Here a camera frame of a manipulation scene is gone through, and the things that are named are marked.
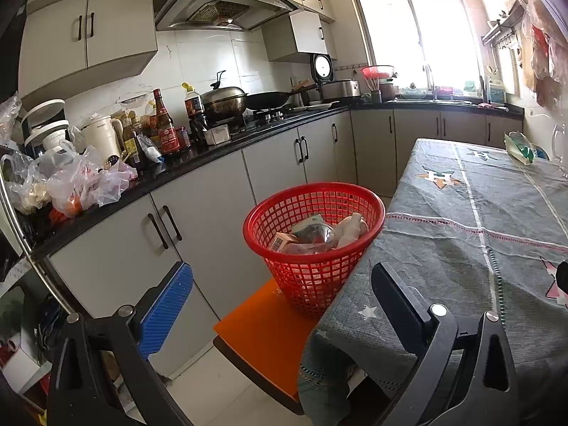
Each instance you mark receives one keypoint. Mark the red plastic basket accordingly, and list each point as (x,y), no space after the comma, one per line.
(310,284)

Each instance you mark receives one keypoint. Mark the kitchen window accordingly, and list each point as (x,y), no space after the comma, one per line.
(421,31)

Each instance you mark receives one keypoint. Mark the black kitchen countertop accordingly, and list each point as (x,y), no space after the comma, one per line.
(443,107)

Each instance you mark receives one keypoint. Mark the hanging plastic bags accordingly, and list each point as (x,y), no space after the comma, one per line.
(541,53)

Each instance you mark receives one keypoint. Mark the dark bottle yellow cap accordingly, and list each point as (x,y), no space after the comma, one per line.
(194,111)

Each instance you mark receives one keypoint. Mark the red label sauce bottle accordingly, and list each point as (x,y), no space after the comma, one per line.
(166,133)

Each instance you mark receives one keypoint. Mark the white black kitchen appliance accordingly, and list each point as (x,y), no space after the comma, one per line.
(44,128)

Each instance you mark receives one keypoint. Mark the black gas stove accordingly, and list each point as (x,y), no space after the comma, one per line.
(275,117)

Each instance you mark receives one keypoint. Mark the utensil holder with chopsticks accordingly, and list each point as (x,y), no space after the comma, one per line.
(375,96)

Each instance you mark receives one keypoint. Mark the white plastic bottle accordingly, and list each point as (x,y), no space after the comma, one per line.
(350,230)

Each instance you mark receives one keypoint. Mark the orange stool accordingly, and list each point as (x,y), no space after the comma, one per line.
(266,333)

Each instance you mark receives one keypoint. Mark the small white box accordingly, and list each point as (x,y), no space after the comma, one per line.
(218,135)

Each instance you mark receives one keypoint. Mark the orange medicine box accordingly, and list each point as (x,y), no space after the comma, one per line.
(282,243)

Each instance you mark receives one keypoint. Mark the metal wall rack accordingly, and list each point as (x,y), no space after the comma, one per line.
(503,26)

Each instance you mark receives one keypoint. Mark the green white food bag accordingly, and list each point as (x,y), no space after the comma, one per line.
(519,148)

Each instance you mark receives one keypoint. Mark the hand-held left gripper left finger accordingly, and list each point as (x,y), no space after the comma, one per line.
(168,306)

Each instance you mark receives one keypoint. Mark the red plastic strainer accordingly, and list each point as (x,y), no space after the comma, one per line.
(377,72)

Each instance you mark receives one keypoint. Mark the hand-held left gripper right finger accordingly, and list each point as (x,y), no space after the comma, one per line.
(395,301)

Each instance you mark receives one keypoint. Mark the steel pot with lid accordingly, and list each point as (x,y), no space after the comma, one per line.
(224,102)

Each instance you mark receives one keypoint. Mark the clear plastic cup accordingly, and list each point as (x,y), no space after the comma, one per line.
(317,239)

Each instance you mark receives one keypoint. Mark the white electric kettle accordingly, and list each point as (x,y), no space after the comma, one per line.
(100,142)

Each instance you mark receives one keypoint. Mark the chrome kitchen faucet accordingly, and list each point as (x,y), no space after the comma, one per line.
(429,80)

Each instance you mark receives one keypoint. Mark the beige upper kitchen cabinets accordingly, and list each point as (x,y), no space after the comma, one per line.
(111,26)

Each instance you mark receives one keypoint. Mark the green tissue pack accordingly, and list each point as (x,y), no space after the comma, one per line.
(310,222)

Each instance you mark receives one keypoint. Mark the steel electric cooker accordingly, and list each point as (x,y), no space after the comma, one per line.
(341,89)

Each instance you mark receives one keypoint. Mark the plastic bags on counter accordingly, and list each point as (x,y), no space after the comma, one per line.
(80,182)

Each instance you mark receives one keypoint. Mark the clear glass pitcher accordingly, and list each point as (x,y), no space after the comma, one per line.
(561,142)

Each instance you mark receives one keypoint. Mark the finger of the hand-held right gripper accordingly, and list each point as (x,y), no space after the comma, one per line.
(562,284)

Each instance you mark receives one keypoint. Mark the steel range hood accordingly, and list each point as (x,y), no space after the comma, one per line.
(222,9)

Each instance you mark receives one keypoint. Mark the black wok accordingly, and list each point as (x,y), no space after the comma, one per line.
(266,100)

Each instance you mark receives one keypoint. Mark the brown glass sauce bottle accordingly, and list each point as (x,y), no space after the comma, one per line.
(132,146)

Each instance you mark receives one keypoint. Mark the blue white detergent jug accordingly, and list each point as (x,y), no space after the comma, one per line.
(497,92)

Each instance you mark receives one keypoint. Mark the brown clay pot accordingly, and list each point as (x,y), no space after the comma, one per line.
(389,92)

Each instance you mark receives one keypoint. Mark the grey star print tablecloth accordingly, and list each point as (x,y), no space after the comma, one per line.
(443,186)

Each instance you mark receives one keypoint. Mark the blue packet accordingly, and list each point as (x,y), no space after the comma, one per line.
(542,154)

